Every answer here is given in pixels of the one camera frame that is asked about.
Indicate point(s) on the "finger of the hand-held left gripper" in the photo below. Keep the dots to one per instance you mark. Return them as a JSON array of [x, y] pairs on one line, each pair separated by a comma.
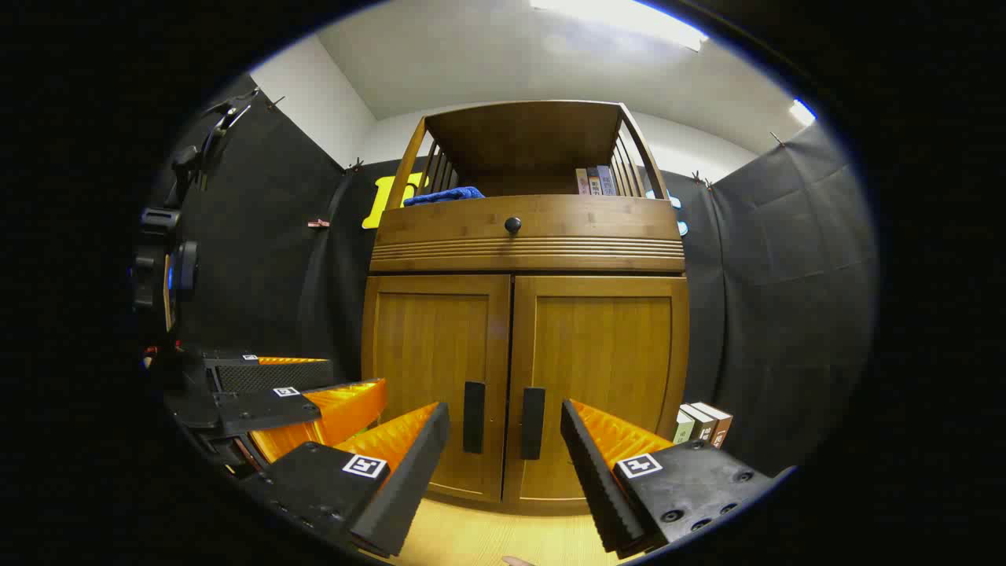
[[259, 409], [275, 376]]

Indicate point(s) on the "blue cloth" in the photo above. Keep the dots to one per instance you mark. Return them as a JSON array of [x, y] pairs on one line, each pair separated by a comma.
[[444, 195]]

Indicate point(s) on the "wooden shoe cabinet door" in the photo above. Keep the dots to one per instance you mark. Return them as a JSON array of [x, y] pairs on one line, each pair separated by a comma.
[[428, 354], [605, 354]]

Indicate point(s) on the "small ceiling light panel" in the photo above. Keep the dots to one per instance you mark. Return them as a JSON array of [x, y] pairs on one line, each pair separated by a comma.
[[802, 112]]

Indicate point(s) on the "wooden double-door shoe cabinet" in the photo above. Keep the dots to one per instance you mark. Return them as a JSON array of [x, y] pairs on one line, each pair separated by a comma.
[[519, 141]]

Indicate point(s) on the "black round drawer knob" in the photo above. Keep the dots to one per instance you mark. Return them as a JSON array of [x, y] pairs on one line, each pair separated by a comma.
[[512, 226]]

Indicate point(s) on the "wooden drawer front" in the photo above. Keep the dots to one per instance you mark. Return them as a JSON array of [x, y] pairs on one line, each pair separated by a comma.
[[597, 224]]

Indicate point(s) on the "upright book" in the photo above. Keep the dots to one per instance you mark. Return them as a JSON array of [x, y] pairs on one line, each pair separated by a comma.
[[581, 182], [607, 181], [593, 182]]

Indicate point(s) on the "brown small box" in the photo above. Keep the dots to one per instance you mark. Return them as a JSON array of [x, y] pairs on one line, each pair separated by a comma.
[[719, 424]]

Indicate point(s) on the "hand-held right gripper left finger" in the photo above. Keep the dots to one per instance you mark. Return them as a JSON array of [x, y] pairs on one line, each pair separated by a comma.
[[409, 487]]

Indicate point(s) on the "large ceiling light panel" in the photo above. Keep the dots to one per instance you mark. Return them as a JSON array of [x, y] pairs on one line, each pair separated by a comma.
[[621, 16]]

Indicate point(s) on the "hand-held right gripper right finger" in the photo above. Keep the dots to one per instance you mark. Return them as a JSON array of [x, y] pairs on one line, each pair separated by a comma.
[[597, 487]]

